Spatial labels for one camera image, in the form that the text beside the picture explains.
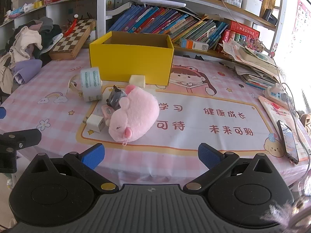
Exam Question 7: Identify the cream rectangular eraser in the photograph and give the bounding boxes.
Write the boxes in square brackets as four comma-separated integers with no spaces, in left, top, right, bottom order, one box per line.
[129,75,146,88]

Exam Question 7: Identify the red boxed book set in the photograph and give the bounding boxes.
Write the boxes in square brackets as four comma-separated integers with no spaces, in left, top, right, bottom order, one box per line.
[216,21,260,52]

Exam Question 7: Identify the stack of papers and books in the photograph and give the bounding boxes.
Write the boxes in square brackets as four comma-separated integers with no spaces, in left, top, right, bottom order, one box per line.
[222,39,283,90]

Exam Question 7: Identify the wooden chess board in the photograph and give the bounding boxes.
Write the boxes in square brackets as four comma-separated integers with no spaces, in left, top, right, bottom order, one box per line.
[49,19,96,61]

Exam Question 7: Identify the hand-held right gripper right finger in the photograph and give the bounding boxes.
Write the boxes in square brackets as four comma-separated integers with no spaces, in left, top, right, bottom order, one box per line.
[183,143,280,192]

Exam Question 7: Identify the beige garment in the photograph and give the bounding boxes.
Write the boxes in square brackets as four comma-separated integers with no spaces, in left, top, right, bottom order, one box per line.
[0,53,14,95]

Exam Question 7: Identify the small pink case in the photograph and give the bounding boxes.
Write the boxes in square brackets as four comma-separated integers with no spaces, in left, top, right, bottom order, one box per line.
[101,104,115,119]

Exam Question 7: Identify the pink booklet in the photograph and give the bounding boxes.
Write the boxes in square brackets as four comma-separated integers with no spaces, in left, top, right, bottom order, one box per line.
[258,95,311,163]

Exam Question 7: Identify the pink plush toy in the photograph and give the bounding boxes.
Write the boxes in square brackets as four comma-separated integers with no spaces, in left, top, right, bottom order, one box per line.
[108,84,160,146]

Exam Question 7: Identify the white charger plug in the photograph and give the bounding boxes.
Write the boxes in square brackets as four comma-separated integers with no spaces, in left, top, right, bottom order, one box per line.
[84,115,108,134]

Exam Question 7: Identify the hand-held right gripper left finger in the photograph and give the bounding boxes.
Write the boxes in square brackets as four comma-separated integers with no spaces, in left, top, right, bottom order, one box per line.
[27,144,119,192]

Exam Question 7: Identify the wall poster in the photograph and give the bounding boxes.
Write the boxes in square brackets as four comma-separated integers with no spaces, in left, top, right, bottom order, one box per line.
[289,0,311,61]

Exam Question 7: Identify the white garment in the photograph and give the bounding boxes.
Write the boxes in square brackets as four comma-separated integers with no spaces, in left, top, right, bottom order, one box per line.
[6,27,43,61]

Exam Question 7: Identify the red tassel ornament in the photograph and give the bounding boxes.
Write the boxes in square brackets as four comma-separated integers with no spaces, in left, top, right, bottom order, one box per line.
[64,15,79,36]

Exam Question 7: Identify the white storage bin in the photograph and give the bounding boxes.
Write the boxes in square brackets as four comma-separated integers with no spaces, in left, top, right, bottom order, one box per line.
[240,0,263,17]

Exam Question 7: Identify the white bookshelf frame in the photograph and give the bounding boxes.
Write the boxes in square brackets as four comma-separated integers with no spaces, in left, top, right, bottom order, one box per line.
[0,0,289,61]

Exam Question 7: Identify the dried flower bunch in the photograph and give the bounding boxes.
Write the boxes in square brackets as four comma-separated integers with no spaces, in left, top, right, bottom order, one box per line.
[243,35,265,53]

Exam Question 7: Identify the black smartphone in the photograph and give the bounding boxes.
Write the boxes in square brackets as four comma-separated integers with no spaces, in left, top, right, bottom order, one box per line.
[277,120,300,164]

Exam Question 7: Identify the pink checkered desktop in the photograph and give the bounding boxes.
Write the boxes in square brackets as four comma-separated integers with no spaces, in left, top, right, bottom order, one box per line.
[0,48,309,190]

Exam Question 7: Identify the dark clothes pile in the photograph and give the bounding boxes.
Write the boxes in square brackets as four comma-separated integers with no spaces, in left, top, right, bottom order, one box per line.
[36,17,64,55]

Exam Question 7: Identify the orange and white carton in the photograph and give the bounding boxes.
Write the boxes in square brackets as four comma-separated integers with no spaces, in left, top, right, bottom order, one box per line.
[179,37,209,52]

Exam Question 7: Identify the purple garment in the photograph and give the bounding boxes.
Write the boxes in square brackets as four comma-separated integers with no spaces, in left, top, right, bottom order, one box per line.
[11,59,43,84]

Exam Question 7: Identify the white power strip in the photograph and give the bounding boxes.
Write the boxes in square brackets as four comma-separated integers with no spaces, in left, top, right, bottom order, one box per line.
[264,83,292,105]

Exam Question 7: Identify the row of colourful books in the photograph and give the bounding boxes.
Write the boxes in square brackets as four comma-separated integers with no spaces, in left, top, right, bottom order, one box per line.
[107,5,229,51]

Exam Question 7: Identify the yellow cardboard box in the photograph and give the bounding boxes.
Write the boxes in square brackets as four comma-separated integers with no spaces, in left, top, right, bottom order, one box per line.
[89,31,175,86]

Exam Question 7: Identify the clear tape roll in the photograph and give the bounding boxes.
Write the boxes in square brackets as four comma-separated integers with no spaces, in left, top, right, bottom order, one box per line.
[80,67,103,102]

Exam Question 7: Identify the row of yellow books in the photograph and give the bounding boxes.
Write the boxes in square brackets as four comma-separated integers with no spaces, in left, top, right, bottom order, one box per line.
[261,0,279,17]

